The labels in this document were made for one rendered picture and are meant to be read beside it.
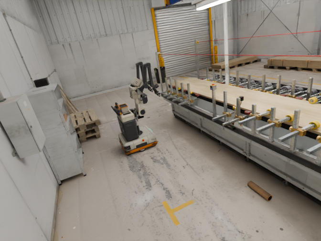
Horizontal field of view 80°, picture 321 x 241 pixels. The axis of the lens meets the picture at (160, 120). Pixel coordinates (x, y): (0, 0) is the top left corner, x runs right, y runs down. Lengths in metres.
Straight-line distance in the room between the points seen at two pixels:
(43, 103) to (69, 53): 6.41
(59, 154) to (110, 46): 6.92
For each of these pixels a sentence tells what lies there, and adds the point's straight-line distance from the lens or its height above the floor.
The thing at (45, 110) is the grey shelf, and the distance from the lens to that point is 3.30.
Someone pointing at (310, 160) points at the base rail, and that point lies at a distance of 2.35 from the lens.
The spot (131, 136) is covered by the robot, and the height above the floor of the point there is 0.38.
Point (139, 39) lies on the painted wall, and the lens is 10.01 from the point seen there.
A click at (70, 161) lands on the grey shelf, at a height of 0.36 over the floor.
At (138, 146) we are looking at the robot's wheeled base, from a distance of 3.78.
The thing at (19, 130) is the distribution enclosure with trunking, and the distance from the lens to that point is 2.46.
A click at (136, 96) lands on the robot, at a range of 3.71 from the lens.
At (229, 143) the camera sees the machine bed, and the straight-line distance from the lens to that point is 3.52.
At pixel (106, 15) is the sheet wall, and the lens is 9.81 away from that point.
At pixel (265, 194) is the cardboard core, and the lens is 2.79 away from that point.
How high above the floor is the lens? 1.99
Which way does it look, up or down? 23 degrees down
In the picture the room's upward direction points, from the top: 10 degrees counter-clockwise
